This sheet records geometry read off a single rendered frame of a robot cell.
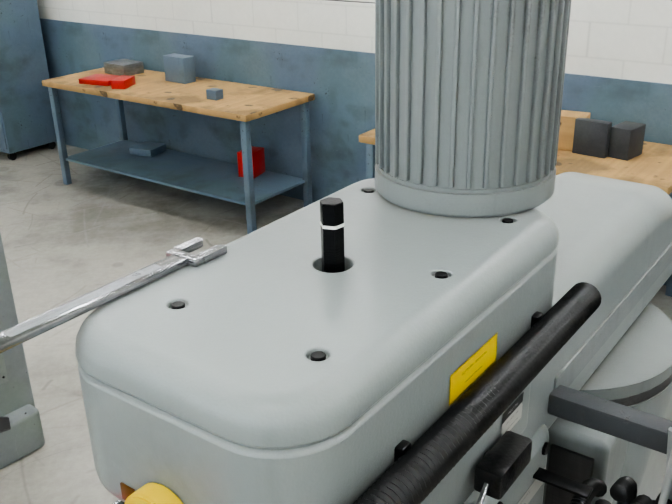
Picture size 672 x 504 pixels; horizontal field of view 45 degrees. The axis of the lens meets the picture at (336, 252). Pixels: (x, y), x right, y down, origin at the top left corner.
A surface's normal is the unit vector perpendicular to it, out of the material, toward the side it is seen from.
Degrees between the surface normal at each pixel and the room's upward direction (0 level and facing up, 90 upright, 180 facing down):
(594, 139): 90
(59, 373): 0
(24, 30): 90
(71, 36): 90
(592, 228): 0
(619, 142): 90
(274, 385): 0
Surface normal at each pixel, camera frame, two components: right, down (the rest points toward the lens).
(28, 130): 0.81, 0.22
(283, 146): -0.58, 0.33
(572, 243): -0.02, -0.91
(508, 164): 0.30, 0.37
